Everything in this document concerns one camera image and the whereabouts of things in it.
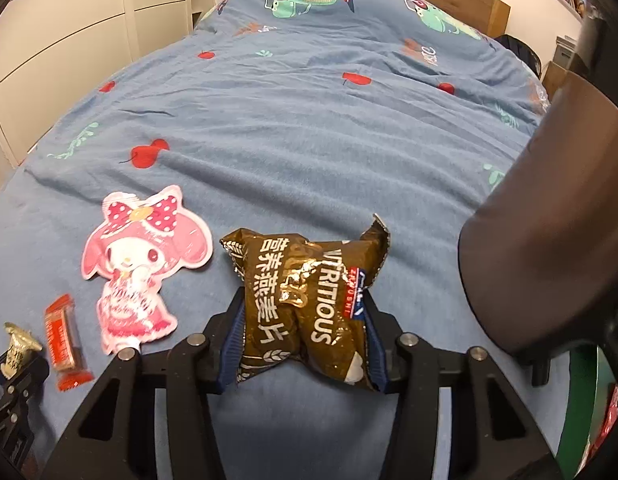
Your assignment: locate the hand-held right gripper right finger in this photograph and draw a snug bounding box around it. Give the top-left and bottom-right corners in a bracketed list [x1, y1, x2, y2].
[361, 290, 564, 480]

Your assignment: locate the brown snack packet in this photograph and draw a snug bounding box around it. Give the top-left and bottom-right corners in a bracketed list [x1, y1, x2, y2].
[220, 213, 391, 392]

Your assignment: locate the small red candy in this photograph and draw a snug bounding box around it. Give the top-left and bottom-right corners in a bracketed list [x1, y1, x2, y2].
[44, 294, 94, 392]

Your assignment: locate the pink cartoon-shaped snack packet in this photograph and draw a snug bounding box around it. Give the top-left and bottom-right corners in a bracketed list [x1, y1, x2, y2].
[82, 185, 213, 356]

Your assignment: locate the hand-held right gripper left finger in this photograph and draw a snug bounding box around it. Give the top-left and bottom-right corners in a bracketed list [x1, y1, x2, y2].
[41, 287, 250, 480]

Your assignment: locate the black backpack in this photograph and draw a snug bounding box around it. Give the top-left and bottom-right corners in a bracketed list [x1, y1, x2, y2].
[494, 34, 542, 78]

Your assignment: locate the grey printer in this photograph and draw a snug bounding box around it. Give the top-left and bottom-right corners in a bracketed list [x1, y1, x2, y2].
[556, 35, 582, 66]

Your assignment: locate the green cardboard tray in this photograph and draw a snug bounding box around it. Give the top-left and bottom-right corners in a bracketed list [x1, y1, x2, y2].
[556, 345, 618, 480]

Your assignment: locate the cream wardrobe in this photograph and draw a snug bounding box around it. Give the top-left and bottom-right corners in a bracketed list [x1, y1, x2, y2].
[0, 0, 240, 171]

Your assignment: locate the beige candy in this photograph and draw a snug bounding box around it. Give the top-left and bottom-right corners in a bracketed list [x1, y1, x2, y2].
[0, 322, 43, 380]

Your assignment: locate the wooden dresser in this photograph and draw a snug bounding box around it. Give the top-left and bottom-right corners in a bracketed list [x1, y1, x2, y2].
[541, 60, 574, 101]

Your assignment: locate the black and brown kettle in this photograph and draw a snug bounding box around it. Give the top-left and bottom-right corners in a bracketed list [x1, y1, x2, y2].
[459, 7, 618, 386]

